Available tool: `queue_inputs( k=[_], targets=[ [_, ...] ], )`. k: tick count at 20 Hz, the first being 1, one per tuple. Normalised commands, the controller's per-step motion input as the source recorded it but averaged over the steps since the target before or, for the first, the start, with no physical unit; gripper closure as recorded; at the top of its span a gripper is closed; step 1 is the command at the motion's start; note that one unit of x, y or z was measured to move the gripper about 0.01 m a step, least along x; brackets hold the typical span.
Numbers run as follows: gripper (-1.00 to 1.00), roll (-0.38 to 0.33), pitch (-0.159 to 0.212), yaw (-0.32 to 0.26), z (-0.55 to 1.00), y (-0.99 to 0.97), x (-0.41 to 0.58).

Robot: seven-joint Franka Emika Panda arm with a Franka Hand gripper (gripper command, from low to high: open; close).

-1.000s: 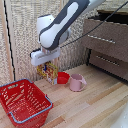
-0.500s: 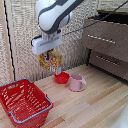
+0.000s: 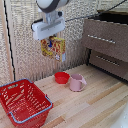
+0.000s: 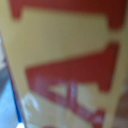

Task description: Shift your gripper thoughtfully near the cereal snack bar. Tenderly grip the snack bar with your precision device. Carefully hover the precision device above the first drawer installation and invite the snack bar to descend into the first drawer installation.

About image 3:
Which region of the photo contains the red plastic shopping basket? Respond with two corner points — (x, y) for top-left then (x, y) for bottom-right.
(0, 78), (54, 128)

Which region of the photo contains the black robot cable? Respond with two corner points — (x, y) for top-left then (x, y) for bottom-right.
(63, 0), (128, 23)

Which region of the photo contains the pink plastic mug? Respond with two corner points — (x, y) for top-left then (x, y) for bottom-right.
(69, 73), (88, 93)

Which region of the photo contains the cereal snack bar box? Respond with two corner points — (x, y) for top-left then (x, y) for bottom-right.
(40, 35), (67, 63)

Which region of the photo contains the brown drawer cabinet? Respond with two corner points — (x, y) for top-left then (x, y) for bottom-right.
(81, 9), (128, 82)

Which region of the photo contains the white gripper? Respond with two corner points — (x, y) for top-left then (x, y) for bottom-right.
(31, 11), (66, 48)

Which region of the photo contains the red plastic bowl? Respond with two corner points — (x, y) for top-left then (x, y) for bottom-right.
(54, 71), (71, 85)

